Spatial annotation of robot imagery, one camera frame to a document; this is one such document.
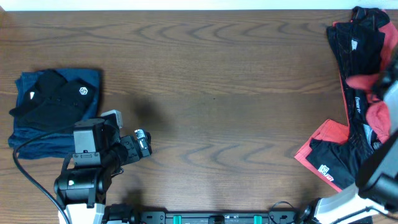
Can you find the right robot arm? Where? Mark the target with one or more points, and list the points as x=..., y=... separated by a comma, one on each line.
x=375, y=189

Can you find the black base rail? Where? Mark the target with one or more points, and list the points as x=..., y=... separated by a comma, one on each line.
x=217, y=217

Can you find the folded black polo shirt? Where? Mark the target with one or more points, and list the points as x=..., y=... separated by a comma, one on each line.
x=55, y=98

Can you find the black patterned jersey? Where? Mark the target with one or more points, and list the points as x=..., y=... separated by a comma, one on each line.
x=357, y=93

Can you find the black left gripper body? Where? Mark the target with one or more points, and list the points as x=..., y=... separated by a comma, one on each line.
x=131, y=149

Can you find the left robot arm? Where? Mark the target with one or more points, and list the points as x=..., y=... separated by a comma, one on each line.
x=100, y=154

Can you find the red t-shirt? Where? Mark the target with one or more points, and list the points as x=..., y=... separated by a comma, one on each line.
x=329, y=133

